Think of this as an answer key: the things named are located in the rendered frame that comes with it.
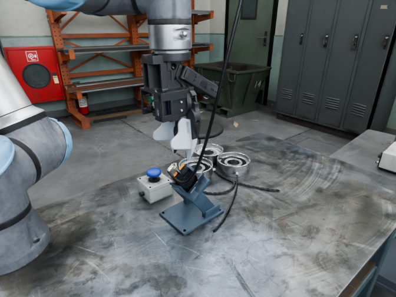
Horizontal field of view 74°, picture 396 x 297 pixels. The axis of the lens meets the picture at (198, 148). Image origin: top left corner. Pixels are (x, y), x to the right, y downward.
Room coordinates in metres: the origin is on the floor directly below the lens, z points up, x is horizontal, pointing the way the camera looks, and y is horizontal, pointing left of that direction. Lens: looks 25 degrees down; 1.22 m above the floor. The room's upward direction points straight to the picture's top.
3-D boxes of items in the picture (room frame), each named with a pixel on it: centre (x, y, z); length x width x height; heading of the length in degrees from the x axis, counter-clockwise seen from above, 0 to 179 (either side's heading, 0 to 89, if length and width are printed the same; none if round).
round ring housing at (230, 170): (0.75, -0.11, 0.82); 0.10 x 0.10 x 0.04
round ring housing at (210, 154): (0.82, -0.03, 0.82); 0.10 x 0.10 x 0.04
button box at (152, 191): (0.62, 0.12, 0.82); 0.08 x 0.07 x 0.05; 128
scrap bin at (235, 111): (4.21, -0.49, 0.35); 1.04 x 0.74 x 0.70; 38
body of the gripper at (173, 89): (0.50, 0.05, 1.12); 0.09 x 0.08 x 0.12; 131
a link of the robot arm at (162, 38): (0.50, 0.05, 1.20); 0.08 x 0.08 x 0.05
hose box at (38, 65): (3.72, 2.03, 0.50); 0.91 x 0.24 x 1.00; 128
